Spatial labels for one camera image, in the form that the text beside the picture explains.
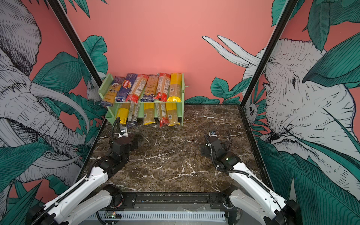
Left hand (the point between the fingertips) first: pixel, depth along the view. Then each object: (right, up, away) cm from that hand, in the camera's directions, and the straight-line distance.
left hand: (125, 134), depth 79 cm
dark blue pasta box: (-4, +29, +9) cm, 31 cm away
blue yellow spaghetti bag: (-11, +26, +7) cm, 29 cm away
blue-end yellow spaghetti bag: (+13, +29, +9) cm, 33 cm away
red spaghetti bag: (+4, +28, +7) cm, 30 cm away
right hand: (+49, -5, +1) cm, 49 cm away
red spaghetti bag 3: (+18, +15, +14) cm, 27 cm away
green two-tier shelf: (-16, +14, +14) cm, 25 cm away
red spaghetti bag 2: (+20, +30, +9) cm, 37 cm away
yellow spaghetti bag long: (+28, +28, +9) cm, 41 cm away
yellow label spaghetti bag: (-9, +14, +16) cm, 23 cm away
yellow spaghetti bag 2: (+10, +13, +14) cm, 21 cm away
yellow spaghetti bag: (+26, +12, +15) cm, 32 cm away
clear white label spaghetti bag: (0, +12, +14) cm, 19 cm away
